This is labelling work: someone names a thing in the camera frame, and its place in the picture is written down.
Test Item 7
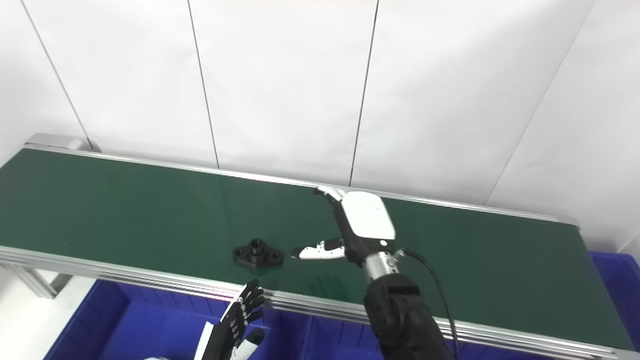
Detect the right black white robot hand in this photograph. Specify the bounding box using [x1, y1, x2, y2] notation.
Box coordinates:
[291, 186, 397, 266]

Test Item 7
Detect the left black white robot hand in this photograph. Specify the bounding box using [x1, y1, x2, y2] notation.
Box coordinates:
[192, 279, 266, 360]

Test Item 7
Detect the black flange part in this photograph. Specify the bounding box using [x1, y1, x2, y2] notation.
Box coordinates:
[232, 238, 285, 269]

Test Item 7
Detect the blue plastic bin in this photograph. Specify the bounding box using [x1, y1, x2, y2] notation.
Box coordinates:
[300, 314, 553, 360]
[589, 250, 640, 353]
[42, 279, 311, 360]

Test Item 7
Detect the green conveyor belt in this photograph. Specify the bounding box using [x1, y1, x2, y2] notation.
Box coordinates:
[0, 132, 640, 360]

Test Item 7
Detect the aluminium conveyor support leg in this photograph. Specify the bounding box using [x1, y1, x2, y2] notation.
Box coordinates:
[0, 262, 74, 300]

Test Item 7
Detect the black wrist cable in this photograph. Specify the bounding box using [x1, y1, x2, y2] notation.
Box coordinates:
[396, 248, 459, 360]

